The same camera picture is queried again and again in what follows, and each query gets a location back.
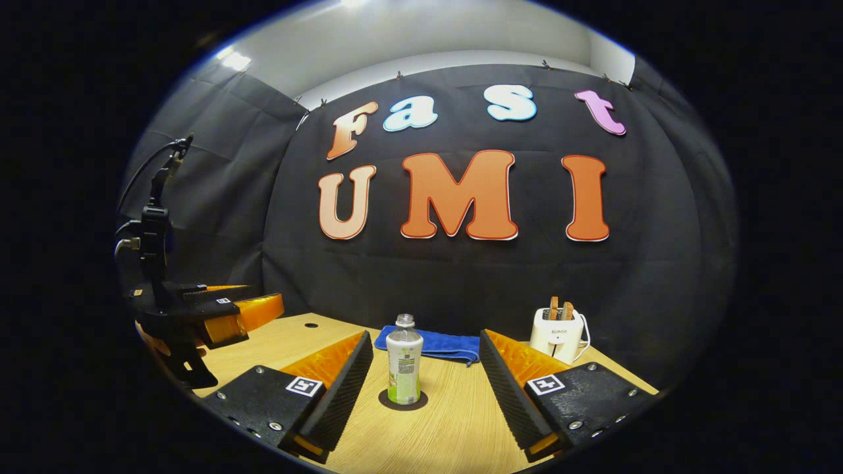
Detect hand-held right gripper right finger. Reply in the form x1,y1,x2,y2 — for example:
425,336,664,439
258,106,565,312
479,329,659,463

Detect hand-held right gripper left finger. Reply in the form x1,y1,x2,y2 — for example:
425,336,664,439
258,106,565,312
201,330,374,463

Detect dark round coaster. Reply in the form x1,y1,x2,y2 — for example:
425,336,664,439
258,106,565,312
378,388,429,412

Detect clear water bottle green label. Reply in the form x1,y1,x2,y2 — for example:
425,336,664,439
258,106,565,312
386,314,424,406

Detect white toaster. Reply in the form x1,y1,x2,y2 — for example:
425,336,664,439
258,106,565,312
530,307,585,365

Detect blue towel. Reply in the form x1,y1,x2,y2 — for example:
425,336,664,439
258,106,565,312
374,325,481,367

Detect black backdrop cloth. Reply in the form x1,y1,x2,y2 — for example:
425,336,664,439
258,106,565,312
122,56,738,389

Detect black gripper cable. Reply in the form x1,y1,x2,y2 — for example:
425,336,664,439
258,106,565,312
117,138,178,218

